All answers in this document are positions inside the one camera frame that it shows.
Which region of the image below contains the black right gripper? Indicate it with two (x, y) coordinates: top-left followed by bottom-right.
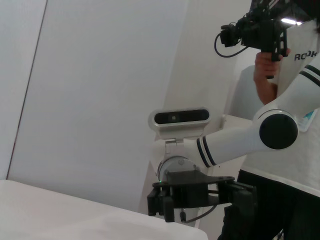
(146, 170), (258, 223)

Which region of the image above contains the black handheld camera rig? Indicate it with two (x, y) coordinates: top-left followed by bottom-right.
(219, 0), (292, 80)

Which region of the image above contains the person's bare forearm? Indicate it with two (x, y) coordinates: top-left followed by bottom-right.
(253, 79), (279, 106)

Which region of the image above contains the person's bare hand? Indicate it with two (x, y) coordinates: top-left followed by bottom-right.
(253, 51), (279, 86)

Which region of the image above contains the white equipment stand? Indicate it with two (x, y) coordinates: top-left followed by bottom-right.
(147, 113), (254, 230)

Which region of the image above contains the person in white shirt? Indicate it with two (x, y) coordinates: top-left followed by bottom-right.
(217, 17), (320, 240)

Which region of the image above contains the right gripper cable with plug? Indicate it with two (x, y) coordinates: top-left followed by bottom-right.
(178, 203), (219, 224)

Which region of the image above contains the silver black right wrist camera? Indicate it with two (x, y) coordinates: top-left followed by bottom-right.
(147, 107), (211, 156)

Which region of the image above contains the black camera rig cable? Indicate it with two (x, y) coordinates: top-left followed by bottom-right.
(214, 32), (249, 58)

